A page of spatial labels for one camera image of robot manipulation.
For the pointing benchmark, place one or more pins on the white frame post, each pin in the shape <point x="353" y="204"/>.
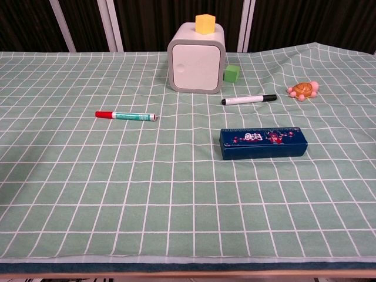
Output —
<point x="246" y="26"/>
<point x="63" y="26"/>
<point x="111" y="29"/>

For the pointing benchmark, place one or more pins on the white marker black cap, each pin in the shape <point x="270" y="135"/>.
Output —
<point x="246" y="100"/>

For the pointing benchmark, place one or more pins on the green cube block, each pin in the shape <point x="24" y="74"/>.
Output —
<point x="231" y="74"/>

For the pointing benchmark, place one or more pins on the green white checkered tablecloth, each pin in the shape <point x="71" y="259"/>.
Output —
<point x="117" y="176"/>

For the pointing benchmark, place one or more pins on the blue glasses case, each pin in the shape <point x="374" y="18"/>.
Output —
<point x="264" y="147"/>

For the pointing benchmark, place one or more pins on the yellow cube block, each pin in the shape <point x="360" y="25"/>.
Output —
<point x="205" y="25"/>

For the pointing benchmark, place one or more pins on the dark blue table underlay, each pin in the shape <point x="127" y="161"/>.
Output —
<point x="188" y="267"/>

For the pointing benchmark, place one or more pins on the green marker red cap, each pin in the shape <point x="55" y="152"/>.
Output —
<point x="129" y="116"/>

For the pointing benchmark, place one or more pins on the dark pleated curtain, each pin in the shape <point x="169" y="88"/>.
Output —
<point x="164" y="17"/>

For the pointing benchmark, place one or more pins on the orange pink turtle toy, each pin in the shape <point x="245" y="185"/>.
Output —
<point x="302" y="90"/>

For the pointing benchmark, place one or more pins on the white cube cabinet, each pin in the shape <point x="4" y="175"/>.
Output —
<point x="195" y="70"/>

